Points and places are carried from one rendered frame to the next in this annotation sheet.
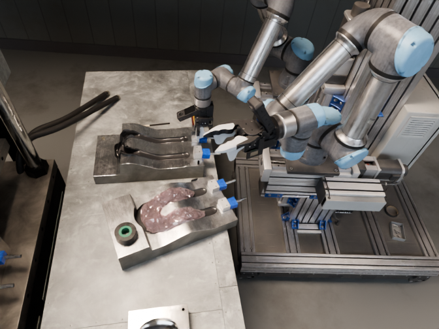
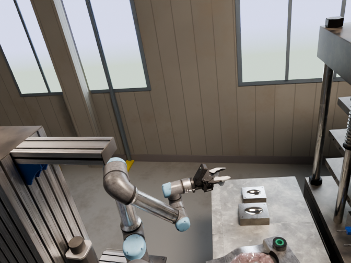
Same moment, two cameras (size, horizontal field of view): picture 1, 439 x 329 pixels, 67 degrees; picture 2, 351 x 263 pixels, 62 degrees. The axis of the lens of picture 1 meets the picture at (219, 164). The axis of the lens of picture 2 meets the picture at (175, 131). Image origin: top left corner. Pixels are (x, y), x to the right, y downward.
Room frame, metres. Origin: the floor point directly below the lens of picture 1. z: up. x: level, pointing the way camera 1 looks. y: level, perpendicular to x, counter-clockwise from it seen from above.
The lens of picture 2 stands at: (1.83, 0.32, 2.45)
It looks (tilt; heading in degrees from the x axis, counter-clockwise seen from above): 29 degrees down; 204
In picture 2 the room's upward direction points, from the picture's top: 9 degrees counter-clockwise
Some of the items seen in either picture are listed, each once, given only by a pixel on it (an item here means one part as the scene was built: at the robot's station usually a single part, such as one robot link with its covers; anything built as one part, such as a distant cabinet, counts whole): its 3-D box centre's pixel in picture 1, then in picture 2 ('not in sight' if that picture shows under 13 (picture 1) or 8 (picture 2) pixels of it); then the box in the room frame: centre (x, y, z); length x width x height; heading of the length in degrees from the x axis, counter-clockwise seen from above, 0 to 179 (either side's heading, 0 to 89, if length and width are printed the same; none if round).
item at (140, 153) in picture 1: (151, 145); not in sight; (1.04, 0.33, 0.92); 0.35 x 0.16 x 0.09; 104
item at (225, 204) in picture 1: (233, 202); not in sight; (0.82, -0.08, 0.85); 0.13 x 0.05 x 0.05; 122
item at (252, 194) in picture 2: not in sight; (253, 195); (0.07, 0.10, 0.83); 0.17 x 0.13 x 0.06; 104
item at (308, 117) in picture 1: (304, 119); (173, 189); (0.75, -0.23, 1.43); 0.11 x 0.08 x 0.09; 122
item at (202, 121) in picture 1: (202, 113); not in sight; (1.15, 0.11, 1.05); 0.09 x 0.08 x 0.12; 104
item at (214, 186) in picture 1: (223, 184); not in sight; (0.91, -0.03, 0.85); 0.13 x 0.05 x 0.05; 122
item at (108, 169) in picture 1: (149, 151); not in sight; (1.04, 0.34, 0.87); 0.50 x 0.26 x 0.14; 104
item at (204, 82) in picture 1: (203, 84); not in sight; (1.15, 0.11, 1.21); 0.09 x 0.08 x 0.11; 142
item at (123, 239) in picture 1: (125, 233); (279, 243); (0.57, 0.31, 0.93); 0.08 x 0.08 x 0.04
